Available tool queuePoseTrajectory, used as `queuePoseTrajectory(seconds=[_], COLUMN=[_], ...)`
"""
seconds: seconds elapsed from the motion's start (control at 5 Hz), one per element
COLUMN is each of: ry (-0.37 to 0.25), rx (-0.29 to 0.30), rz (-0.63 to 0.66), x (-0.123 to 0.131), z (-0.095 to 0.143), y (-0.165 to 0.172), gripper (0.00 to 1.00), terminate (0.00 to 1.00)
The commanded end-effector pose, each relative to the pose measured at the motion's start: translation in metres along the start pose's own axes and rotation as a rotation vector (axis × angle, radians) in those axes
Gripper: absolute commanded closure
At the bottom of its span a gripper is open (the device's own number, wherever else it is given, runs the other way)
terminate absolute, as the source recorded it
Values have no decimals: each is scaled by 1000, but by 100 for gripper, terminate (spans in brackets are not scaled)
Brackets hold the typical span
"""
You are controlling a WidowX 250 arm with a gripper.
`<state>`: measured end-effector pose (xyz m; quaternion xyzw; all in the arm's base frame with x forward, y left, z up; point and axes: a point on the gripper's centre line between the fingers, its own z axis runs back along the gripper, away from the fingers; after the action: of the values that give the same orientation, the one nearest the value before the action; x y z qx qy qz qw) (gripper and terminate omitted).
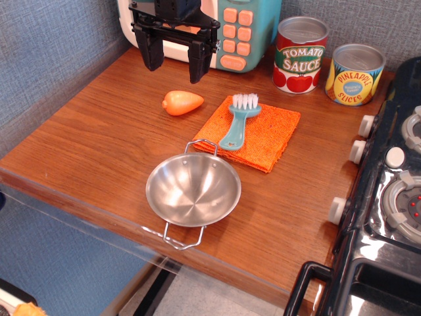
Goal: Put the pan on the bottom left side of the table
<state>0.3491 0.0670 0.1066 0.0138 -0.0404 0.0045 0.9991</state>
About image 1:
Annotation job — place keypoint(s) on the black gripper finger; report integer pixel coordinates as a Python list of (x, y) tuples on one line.
[(199, 55), (150, 46)]

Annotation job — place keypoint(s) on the orange toy carrot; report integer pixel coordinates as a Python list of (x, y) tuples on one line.
[(179, 102)]

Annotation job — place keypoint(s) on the white stove knob bottom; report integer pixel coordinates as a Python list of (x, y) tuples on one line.
[(337, 208)]

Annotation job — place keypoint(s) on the silver metal pot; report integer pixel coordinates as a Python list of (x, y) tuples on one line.
[(193, 189)]

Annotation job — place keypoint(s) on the toy microwave oven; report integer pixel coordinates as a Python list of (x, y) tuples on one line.
[(247, 29)]

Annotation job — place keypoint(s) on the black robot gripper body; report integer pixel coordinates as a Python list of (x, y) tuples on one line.
[(175, 21)]

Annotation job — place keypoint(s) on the tomato sauce can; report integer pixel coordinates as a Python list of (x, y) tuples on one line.
[(300, 48)]

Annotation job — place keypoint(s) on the white stove knob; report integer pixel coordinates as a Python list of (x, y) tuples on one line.
[(337, 208), (366, 125), (357, 151)]

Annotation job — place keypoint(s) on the orange folded cloth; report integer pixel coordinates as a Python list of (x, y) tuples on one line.
[(266, 135)]

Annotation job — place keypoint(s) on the white stove knob middle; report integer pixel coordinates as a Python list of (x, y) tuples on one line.
[(357, 151)]

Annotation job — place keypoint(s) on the black toy stove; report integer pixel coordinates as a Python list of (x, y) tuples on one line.
[(376, 264)]

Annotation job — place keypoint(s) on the pineapple slices can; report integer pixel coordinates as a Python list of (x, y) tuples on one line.
[(354, 75)]

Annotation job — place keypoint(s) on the white stove knob top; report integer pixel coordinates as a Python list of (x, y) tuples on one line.
[(366, 125)]

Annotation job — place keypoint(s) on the teal dish brush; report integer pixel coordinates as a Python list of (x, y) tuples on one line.
[(243, 107)]

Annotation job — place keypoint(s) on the orange plush object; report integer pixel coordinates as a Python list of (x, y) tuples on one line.
[(29, 309)]

